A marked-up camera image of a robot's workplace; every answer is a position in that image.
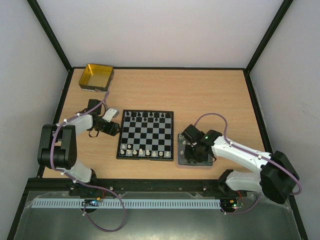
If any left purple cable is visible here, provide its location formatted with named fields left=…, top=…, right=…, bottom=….
left=49, top=91, right=126, bottom=232

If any black and white chessboard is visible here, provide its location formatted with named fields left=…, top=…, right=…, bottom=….
left=116, top=109, right=174, bottom=162

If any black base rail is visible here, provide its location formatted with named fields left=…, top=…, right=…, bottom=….
left=68, top=177, right=248, bottom=197

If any light blue slotted cable duct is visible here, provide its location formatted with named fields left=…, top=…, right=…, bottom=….
left=31, top=198, right=221, bottom=210

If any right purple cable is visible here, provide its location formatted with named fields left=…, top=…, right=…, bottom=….
left=193, top=112, right=301, bottom=216

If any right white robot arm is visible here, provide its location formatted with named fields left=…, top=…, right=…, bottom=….
left=181, top=124, right=299, bottom=204

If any yellow square metal tin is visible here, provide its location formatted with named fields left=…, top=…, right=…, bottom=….
left=78, top=63, right=114, bottom=93

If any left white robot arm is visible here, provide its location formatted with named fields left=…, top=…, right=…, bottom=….
left=37, top=99, right=121, bottom=184

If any grey tray of chess pieces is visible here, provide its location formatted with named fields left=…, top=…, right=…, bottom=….
left=177, top=132, right=216, bottom=169

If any purple cable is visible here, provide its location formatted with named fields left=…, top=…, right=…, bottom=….
left=49, top=91, right=126, bottom=232
left=193, top=112, right=301, bottom=216

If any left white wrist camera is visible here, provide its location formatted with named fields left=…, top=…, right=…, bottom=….
left=102, top=108, right=119, bottom=123

